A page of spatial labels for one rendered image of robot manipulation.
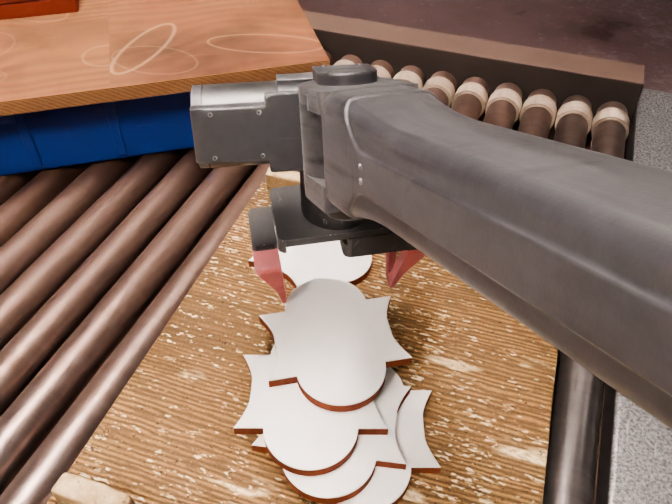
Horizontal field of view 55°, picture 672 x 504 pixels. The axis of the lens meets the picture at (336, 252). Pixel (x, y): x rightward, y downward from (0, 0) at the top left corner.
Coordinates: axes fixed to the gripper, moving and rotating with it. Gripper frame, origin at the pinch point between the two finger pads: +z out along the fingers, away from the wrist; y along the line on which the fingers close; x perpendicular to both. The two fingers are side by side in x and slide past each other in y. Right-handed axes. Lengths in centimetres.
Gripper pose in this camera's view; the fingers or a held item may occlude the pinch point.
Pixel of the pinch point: (337, 284)
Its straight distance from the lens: 57.3
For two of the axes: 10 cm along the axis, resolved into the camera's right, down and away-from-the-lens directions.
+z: 0.0, 7.1, 7.0
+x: -1.8, -6.9, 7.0
